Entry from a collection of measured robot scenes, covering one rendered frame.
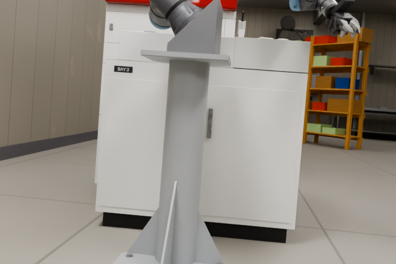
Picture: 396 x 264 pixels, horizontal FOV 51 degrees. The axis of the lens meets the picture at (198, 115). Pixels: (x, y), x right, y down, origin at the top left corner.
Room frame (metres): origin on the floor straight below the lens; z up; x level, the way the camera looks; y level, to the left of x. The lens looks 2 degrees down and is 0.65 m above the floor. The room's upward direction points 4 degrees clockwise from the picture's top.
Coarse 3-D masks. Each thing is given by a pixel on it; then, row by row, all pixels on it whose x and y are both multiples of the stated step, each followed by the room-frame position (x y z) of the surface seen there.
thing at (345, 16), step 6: (330, 6) 1.84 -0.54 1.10; (330, 12) 1.85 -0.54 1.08; (336, 12) 1.79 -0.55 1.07; (342, 12) 1.80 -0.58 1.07; (330, 18) 1.86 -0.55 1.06; (342, 18) 1.76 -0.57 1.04; (348, 18) 1.76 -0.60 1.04; (330, 24) 1.82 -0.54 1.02; (336, 24) 1.78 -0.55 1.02; (348, 24) 1.78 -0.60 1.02; (330, 30) 1.82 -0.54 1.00; (336, 30) 1.79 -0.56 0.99
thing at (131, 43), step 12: (120, 36) 2.01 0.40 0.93; (132, 36) 2.01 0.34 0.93; (144, 36) 2.01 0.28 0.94; (156, 36) 2.00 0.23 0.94; (168, 36) 2.00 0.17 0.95; (120, 48) 2.01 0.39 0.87; (132, 48) 2.01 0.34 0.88; (144, 48) 2.01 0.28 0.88; (156, 48) 2.00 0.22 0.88; (228, 48) 1.98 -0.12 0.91; (132, 60) 2.01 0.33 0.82; (144, 60) 2.01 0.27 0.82
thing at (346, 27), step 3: (342, 21) 1.74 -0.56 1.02; (345, 21) 1.74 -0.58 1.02; (345, 24) 1.72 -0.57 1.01; (339, 27) 1.76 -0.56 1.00; (342, 27) 1.72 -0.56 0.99; (345, 27) 1.71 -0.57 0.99; (348, 27) 1.70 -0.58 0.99; (342, 30) 1.74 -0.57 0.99; (345, 30) 1.71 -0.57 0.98; (348, 30) 1.70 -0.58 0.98; (351, 30) 1.69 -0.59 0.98; (342, 33) 1.74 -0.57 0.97; (345, 33) 1.72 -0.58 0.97; (351, 33) 1.69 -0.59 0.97; (342, 36) 1.74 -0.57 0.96
